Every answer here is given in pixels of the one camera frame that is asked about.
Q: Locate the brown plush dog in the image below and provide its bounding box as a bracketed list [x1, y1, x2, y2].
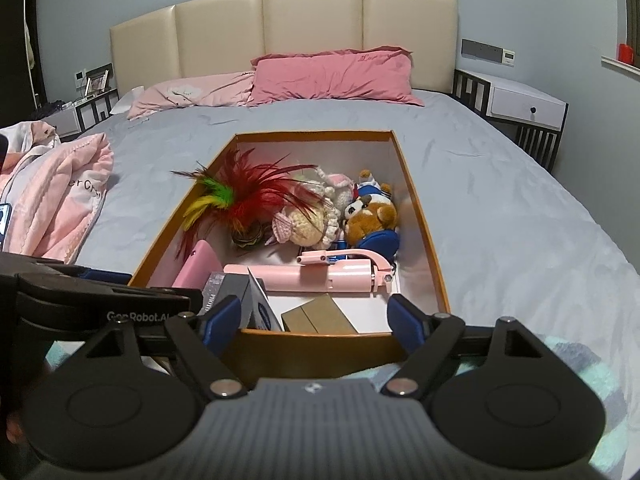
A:
[342, 195, 401, 263]

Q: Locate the pink card holder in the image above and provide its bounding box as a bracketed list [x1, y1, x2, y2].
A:
[150, 240, 223, 291]

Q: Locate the beige padded headboard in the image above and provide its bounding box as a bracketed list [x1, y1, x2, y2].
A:
[109, 0, 460, 96]

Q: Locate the red feather toy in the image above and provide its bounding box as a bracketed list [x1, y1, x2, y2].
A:
[170, 149, 333, 261]

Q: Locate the small brown cardboard box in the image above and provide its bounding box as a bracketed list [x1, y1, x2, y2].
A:
[280, 294, 360, 335]

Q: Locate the white pillow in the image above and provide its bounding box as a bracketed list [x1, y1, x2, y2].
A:
[109, 87, 146, 115]

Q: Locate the dark pink pillow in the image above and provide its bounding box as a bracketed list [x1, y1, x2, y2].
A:
[247, 46, 426, 108]

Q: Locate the teal striped fuzzy blanket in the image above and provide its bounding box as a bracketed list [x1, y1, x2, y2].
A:
[45, 332, 628, 476]

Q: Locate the cream crochet doll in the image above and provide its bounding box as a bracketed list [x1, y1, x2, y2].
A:
[270, 195, 346, 251]

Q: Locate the dark wardrobe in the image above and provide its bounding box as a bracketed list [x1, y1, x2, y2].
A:
[0, 0, 46, 126]

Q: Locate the clear plastic box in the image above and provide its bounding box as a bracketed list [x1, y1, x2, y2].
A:
[200, 271, 226, 311]

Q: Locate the black charger block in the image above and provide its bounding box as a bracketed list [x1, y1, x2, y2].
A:
[220, 277, 251, 316]

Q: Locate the grey bed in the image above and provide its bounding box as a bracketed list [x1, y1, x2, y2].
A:
[50, 87, 640, 361]

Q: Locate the white black nightstand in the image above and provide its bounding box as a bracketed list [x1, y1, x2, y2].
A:
[37, 89, 120, 141]
[451, 67, 570, 173]

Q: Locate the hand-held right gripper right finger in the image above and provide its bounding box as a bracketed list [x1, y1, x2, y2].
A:
[380, 294, 548, 401]

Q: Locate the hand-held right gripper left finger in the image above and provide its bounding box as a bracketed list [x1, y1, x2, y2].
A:
[82, 294, 251, 401]

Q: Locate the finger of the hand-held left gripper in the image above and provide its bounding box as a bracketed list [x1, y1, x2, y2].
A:
[15, 272, 193, 313]
[65, 265, 135, 288]

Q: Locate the dark window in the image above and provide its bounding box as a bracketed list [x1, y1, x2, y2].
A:
[622, 0, 640, 66]

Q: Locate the smartphone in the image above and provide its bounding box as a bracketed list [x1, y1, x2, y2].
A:
[0, 202, 13, 251]

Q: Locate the light pink pillow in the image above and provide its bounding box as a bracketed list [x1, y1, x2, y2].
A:
[126, 71, 256, 121]

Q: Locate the orange cardboard box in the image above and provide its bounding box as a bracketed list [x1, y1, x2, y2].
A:
[127, 130, 451, 380]

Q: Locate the white pink crochet bunny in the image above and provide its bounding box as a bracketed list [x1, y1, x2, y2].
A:
[320, 172, 356, 211]

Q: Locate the pink jacket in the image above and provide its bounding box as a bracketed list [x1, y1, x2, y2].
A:
[0, 120, 115, 266]

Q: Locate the pink selfie stick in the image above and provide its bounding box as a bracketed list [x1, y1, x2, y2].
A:
[222, 247, 396, 296]

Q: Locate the white windowsill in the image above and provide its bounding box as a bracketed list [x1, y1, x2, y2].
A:
[601, 55, 640, 76]

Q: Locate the white blue paper packet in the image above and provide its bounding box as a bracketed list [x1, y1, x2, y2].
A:
[247, 267, 282, 332]

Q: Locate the photo frame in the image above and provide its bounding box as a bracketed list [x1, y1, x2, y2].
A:
[84, 71, 110, 97]

